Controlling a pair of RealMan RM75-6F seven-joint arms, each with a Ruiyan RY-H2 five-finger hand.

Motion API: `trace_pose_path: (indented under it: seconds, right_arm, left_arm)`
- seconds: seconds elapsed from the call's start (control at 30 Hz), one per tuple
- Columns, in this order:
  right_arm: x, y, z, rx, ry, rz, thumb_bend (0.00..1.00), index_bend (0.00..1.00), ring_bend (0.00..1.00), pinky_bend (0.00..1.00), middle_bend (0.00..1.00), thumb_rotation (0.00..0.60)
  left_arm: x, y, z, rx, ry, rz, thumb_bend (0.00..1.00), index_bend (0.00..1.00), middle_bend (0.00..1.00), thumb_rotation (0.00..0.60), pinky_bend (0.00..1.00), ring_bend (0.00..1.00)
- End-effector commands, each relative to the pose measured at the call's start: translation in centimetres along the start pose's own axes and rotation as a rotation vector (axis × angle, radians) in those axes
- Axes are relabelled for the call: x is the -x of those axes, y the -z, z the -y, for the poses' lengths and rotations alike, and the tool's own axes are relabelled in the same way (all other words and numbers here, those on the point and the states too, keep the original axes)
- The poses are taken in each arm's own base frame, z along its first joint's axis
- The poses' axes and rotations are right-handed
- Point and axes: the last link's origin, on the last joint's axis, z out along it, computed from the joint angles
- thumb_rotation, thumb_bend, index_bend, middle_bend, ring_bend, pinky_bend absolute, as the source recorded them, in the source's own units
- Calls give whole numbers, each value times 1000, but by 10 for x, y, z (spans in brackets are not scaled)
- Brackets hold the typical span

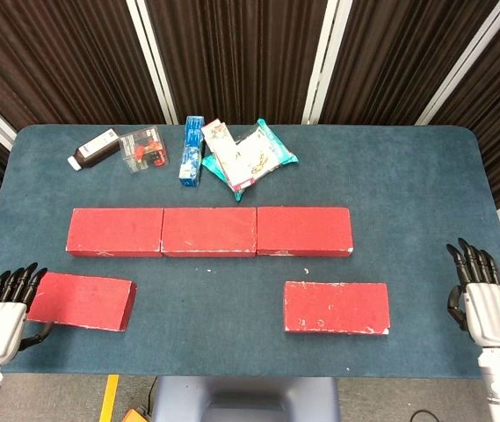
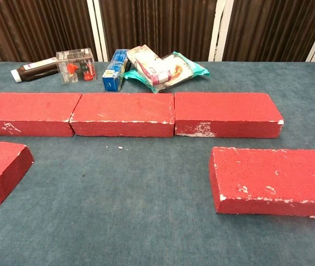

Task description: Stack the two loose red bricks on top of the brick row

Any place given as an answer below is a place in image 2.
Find blue felt table cover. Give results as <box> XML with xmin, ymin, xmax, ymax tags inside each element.
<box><xmin>0</xmin><ymin>61</ymin><xmax>315</xmax><ymax>266</ymax></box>

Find white packet red swirl print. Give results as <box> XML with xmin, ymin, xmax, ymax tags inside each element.
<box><xmin>157</xmin><ymin>54</ymin><xmax>195</xmax><ymax>94</ymax></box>

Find white floral snack packet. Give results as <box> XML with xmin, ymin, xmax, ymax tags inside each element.
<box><xmin>126</xmin><ymin>44</ymin><xmax>172</xmax><ymax>87</ymax></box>

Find blue carton box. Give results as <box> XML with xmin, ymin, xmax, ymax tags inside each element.
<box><xmin>101</xmin><ymin>49</ymin><xmax>132</xmax><ymax>93</ymax></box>

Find teal snack packet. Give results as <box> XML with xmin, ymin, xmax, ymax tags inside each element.
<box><xmin>123</xmin><ymin>51</ymin><xmax>211</xmax><ymax>94</ymax></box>

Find clear plastic box red contents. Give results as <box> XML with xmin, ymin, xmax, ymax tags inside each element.
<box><xmin>55</xmin><ymin>48</ymin><xmax>96</xmax><ymax>85</ymax></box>

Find brown bottle white cap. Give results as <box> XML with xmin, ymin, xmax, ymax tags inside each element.
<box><xmin>10</xmin><ymin>57</ymin><xmax>61</xmax><ymax>83</ymax></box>

